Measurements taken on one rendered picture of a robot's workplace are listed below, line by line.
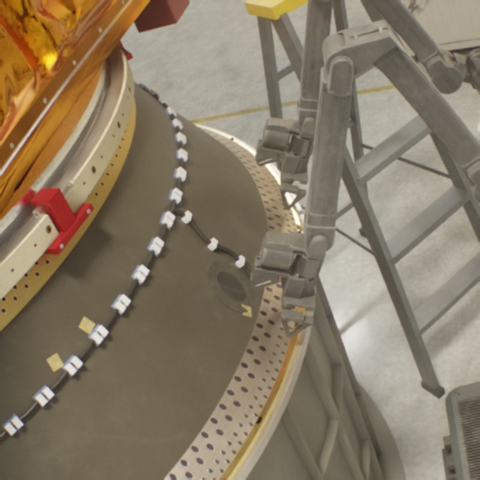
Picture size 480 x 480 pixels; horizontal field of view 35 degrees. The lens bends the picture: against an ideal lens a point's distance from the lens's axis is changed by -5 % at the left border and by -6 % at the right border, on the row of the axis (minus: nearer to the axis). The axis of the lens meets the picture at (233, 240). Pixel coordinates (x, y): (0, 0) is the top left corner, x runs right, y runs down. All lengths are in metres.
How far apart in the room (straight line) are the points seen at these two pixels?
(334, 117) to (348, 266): 2.30
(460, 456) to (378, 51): 1.54
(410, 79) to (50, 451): 0.92
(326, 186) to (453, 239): 2.20
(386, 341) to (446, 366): 0.31
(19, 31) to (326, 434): 1.23
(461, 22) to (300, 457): 3.49
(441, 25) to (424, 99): 3.50
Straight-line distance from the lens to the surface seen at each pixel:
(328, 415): 2.02
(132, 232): 1.57
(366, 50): 1.30
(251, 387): 1.61
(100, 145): 1.53
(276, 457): 1.74
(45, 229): 1.40
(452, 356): 3.13
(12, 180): 1.44
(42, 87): 1.57
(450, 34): 4.90
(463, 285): 2.95
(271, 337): 1.69
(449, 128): 1.42
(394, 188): 4.01
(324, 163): 1.43
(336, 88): 1.31
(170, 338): 1.54
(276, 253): 1.55
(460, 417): 2.61
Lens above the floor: 2.36
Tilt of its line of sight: 36 degrees down
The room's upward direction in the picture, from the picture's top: 24 degrees counter-clockwise
